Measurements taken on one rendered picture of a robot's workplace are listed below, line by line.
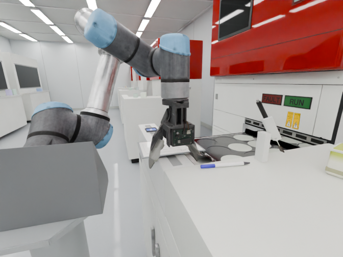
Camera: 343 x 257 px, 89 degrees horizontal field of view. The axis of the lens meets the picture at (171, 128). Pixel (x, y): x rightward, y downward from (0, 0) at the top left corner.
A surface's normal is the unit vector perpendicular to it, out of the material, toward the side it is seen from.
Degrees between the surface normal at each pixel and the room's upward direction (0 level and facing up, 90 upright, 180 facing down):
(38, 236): 0
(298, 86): 90
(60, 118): 58
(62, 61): 90
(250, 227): 0
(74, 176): 90
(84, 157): 90
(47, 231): 0
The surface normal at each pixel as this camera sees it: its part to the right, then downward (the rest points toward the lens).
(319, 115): -0.95, 0.09
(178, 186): -0.01, -0.97
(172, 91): -0.15, 0.27
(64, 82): 0.30, 0.25
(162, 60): -0.75, 0.18
